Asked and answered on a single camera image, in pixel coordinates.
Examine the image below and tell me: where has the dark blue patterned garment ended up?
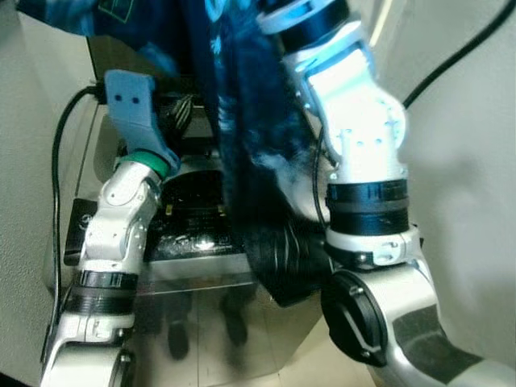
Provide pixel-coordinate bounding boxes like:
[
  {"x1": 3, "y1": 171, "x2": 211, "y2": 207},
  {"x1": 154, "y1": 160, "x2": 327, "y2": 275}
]
[{"x1": 16, "y1": 0, "x2": 339, "y2": 309}]

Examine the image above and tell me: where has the grey top-load washing machine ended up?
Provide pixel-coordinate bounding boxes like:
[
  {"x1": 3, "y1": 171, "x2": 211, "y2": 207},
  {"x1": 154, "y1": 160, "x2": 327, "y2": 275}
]
[{"x1": 44, "y1": 77, "x2": 343, "y2": 381}]

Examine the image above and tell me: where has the grey-blue left wrist camera mount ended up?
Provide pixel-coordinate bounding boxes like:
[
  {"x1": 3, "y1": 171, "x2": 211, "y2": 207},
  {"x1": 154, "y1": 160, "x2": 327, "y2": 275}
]
[{"x1": 105, "y1": 70, "x2": 180, "y2": 168}]

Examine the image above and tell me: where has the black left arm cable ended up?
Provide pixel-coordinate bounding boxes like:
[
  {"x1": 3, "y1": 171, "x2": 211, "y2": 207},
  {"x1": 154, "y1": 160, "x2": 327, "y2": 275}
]
[{"x1": 48, "y1": 85, "x2": 110, "y2": 323}]

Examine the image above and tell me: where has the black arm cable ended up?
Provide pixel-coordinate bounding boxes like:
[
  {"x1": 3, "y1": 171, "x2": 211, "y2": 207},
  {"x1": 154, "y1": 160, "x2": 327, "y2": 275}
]
[
  {"x1": 402, "y1": 0, "x2": 516, "y2": 110},
  {"x1": 48, "y1": 85, "x2": 110, "y2": 323}
]

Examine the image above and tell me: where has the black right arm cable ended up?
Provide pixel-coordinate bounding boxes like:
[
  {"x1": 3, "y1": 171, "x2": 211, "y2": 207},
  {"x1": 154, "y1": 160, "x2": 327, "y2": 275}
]
[{"x1": 402, "y1": 0, "x2": 516, "y2": 110}]

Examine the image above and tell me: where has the white water hose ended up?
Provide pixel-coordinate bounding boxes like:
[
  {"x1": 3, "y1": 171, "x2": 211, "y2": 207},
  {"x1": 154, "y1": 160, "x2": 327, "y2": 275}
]
[{"x1": 367, "y1": 0, "x2": 396, "y2": 49}]

